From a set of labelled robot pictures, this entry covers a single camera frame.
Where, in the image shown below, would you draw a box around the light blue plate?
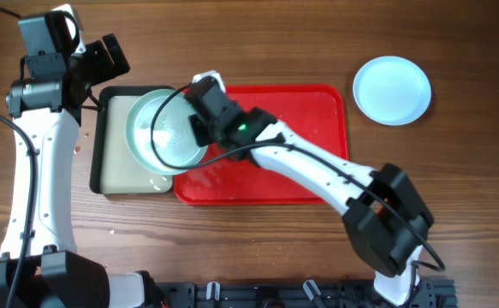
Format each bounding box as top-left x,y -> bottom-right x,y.
352,56 -> 432,126

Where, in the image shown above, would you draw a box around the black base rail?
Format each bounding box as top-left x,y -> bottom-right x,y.
154,278 -> 459,308

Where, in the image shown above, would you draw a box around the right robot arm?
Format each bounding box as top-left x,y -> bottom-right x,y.
189,108 -> 434,306

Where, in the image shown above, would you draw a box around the pale green plate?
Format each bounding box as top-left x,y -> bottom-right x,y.
125,89 -> 207,175

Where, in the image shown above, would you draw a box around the red serving tray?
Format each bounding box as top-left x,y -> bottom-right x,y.
174,84 -> 348,205

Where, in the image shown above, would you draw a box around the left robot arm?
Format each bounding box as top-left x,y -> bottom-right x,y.
0,34 -> 146,307

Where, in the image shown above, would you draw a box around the black water tray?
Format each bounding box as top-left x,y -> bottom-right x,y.
89,86 -> 173,195

